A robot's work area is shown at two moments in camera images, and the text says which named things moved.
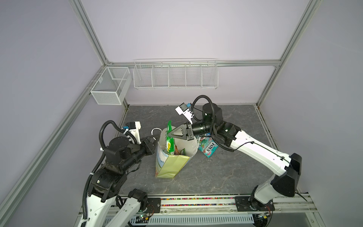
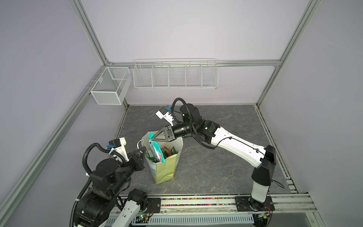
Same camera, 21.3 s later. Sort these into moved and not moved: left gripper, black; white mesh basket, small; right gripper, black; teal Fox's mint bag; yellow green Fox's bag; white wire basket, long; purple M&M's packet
Moved: yellow green Fox's bag; right gripper, black; purple M&M's packet; left gripper, black; teal Fox's mint bag
Not moved: white mesh basket, small; white wire basket, long
